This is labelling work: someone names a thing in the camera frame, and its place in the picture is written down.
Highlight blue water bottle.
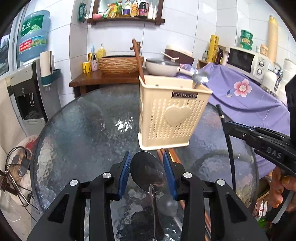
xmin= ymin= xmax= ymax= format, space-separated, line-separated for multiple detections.
xmin=18 ymin=10 xmax=50 ymax=62

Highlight right hand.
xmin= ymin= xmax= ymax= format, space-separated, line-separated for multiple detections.
xmin=269 ymin=167 xmax=296 ymax=208

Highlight water dispenser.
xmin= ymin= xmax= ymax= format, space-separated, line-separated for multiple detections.
xmin=11 ymin=58 xmax=61 ymax=136

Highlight white frying pan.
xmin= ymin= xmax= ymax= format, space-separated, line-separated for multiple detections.
xmin=145 ymin=58 xmax=195 ymax=77

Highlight small steel spoon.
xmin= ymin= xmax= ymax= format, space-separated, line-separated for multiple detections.
xmin=158 ymin=194 xmax=182 ymax=230

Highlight green stacked bowls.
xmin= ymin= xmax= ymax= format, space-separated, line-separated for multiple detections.
xmin=239 ymin=30 xmax=253 ymax=50

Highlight white microwave oven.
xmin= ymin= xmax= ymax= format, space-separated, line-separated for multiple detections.
xmin=226 ymin=47 xmax=275 ymax=83

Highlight yellow soap dispenser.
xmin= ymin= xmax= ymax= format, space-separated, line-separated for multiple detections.
xmin=96 ymin=43 xmax=106 ymax=59

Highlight brown wooden chopstick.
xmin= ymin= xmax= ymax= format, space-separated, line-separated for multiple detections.
xmin=157 ymin=149 xmax=165 ymax=163
xmin=168 ymin=148 xmax=211 ymax=241

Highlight yellow mug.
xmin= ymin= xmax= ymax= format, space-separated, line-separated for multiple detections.
xmin=82 ymin=61 xmax=92 ymax=74

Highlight purple floral cloth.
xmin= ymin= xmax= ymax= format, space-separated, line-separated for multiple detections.
xmin=176 ymin=62 xmax=291 ymax=179

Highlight wooden wall shelf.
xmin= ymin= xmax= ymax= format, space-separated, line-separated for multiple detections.
xmin=87 ymin=0 xmax=165 ymax=26

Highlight tall yellow rolled mat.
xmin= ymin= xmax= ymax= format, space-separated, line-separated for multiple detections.
xmin=267 ymin=15 xmax=278 ymax=63

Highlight paper cup holder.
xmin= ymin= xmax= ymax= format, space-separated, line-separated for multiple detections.
xmin=40 ymin=51 xmax=61 ymax=91

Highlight white electric kettle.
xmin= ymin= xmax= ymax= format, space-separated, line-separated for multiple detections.
xmin=260 ymin=63 xmax=283 ymax=97

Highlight brown white rice cooker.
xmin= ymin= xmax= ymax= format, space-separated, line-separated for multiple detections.
xmin=162 ymin=45 xmax=195 ymax=65

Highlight black cables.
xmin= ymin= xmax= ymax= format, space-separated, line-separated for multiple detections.
xmin=0 ymin=146 xmax=41 ymax=216

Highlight yellow roll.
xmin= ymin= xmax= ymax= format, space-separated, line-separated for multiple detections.
xmin=207 ymin=35 xmax=219 ymax=63

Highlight dark glass bottle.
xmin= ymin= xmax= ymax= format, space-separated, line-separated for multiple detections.
xmin=215 ymin=48 xmax=224 ymax=65

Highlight brown wooden counter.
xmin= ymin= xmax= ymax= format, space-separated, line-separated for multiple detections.
xmin=69 ymin=70 xmax=139 ymax=98

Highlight woven basket basin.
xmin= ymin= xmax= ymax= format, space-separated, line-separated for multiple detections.
xmin=97 ymin=55 xmax=139 ymax=74

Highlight cream plastic utensil holder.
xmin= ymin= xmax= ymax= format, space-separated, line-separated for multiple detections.
xmin=138 ymin=75 xmax=213 ymax=151

